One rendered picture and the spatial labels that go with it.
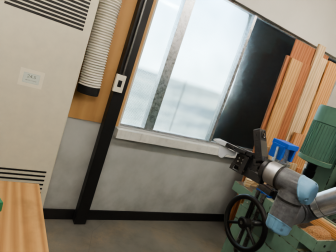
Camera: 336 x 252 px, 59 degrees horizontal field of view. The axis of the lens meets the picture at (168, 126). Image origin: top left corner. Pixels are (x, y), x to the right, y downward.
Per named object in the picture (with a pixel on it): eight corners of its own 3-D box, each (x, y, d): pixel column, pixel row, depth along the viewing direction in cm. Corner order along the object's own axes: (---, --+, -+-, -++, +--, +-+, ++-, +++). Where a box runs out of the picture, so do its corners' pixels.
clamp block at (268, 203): (246, 202, 165) (252, 188, 163) (263, 204, 172) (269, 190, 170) (266, 218, 152) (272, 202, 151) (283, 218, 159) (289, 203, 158)
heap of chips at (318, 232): (301, 228, 146) (304, 221, 145) (317, 228, 153) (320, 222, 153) (317, 240, 139) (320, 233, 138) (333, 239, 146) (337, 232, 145)
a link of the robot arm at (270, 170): (279, 164, 91) (290, 168, 97) (267, 158, 94) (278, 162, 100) (269, 186, 92) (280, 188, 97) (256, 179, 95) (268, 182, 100)
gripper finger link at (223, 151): (206, 151, 104) (231, 163, 102) (214, 136, 104) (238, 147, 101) (208, 151, 107) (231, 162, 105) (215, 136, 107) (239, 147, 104)
